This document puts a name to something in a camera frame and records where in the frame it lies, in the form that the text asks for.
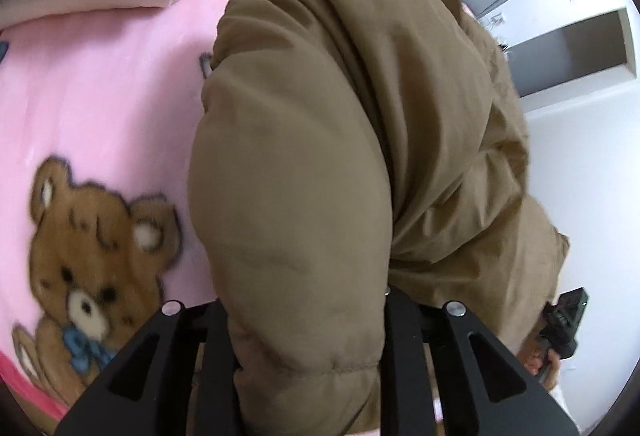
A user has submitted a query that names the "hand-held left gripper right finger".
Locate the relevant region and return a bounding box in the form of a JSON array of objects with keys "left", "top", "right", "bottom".
[{"left": 380, "top": 287, "right": 582, "bottom": 436}]

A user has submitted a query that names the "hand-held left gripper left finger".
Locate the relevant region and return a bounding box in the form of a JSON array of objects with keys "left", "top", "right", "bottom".
[{"left": 54, "top": 300, "right": 248, "bottom": 436}]

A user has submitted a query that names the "brown puffer jacket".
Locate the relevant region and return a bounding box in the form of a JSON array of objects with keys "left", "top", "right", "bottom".
[{"left": 187, "top": 0, "right": 571, "bottom": 436}]

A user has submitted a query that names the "person's right hand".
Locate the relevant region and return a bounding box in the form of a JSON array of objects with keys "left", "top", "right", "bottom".
[{"left": 520, "top": 347, "right": 561, "bottom": 388}]

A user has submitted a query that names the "pink printed blanket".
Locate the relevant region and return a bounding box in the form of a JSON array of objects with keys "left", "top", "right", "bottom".
[{"left": 0, "top": 0, "right": 451, "bottom": 436}]

